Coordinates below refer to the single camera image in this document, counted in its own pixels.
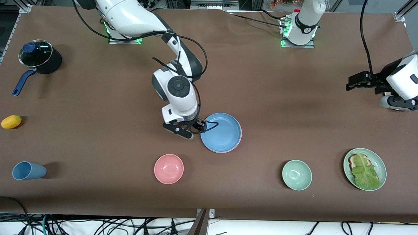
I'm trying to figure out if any blue plate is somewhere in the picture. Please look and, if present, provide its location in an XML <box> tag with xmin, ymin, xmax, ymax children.
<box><xmin>200</xmin><ymin>113</ymin><xmax>242</xmax><ymax>153</ymax></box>

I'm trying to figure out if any pink plate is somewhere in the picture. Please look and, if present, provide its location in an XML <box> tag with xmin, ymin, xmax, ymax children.
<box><xmin>204</xmin><ymin>131</ymin><xmax>243</xmax><ymax>154</ymax></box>

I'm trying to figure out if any small pink bowl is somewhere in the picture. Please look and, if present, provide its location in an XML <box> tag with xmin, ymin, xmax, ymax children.
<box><xmin>154</xmin><ymin>154</ymin><xmax>184</xmax><ymax>185</ymax></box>

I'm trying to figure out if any toast slice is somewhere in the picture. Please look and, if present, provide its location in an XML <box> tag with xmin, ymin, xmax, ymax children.
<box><xmin>348</xmin><ymin>154</ymin><xmax>371</xmax><ymax>170</ymax></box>

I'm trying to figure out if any green plate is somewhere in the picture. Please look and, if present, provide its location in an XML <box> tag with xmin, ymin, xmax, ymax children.
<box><xmin>343</xmin><ymin>148</ymin><xmax>387</xmax><ymax>192</ymax></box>

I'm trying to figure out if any green lettuce leaf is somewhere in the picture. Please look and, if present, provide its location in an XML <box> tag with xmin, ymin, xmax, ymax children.
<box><xmin>351</xmin><ymin>152</ymin><xmax>382</xmax><ymax>190</ymax></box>

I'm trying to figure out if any dark angled bar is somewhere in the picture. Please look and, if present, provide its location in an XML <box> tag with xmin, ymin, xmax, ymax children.
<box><xmin>188</xmin><ymin>209</ymin><xmax>209</xmax><ymax>235</ymax></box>

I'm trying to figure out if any small green bowl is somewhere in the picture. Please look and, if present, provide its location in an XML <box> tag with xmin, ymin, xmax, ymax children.
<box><xmin>282</xmin><ymin>160</ymin><xmax>313</xmax><ymax>191</ymax></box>

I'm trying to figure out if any grey power strip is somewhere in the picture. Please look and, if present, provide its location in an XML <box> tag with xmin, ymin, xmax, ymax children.
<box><xmin>190</xmin><ymin>0</ymin><xmax>239</xmax><ymax>10</ymax></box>

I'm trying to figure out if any blue pot with glass lid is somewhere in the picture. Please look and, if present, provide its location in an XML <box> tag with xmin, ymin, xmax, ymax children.
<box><xmin>12</xmin><ymin>39</ymin><xmax>62</xmax><ymax>97</ymax></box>

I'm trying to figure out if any blue cup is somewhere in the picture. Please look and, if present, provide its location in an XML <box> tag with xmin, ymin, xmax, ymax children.
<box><xmin>12</xmin><ymin>161</ymin><xmax>47</xmax><ymax>180</ymax></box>

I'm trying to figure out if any yellow lemon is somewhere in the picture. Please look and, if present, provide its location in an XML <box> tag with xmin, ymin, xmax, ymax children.
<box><xmin>1</xmin><ymin>115</ymin><xmax>22</xmax><ymax>129</ymax></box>

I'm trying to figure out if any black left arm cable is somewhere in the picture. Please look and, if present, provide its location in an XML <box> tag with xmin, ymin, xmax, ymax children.
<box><xmin>360</xmin><ymin>0</ymin><xmax>376</xmax><ymax>77</ymax></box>

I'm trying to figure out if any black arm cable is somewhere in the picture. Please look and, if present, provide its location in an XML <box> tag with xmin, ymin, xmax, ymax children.
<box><xmin>360</xmin><ymin>0</ymin><xmax>376</xmax><ymax>77</ymax></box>
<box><xmin>72</xmin><ymin>0</ymin><xmax>220</xmax><ymax>134</ymax></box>

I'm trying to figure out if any aluminium frame profile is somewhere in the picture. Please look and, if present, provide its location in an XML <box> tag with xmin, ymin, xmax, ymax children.
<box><xmin>0</xmin><ymin>0</ymin><xmax>33</xmax><ymax>63</ymax></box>
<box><xmin>394</xmin><ymin>0</ymin><xmax>418</xmax><ymax>23</ymax></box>

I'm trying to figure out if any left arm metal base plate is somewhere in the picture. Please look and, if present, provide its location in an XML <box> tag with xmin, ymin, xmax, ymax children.
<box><xmin>281</xmin><ymin>19</ymin><xmax>315</xmax><ymax>49</ymax></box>

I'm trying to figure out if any black left base cable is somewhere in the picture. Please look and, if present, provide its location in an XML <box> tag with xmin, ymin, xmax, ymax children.
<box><xmin>229</xmin><ymin>12</ymin><xmax>288</xmax><ymax>28</ymax></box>
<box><xmin>257</xmin><ymin>9</ymin><xmax>288</xmax><ymax>22</ymax></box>

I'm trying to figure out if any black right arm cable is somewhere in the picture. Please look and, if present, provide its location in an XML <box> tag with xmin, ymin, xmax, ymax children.
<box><xmin>72</xmin><ymin>0</ymin><xmax>220</xmax><ymax>134</ymax></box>

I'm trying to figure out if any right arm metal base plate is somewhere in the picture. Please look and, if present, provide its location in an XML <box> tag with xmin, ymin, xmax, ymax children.
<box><xmin>108</xmin><ymin>31</ymin><xmax>144</xmax><ymax>45</ymax></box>

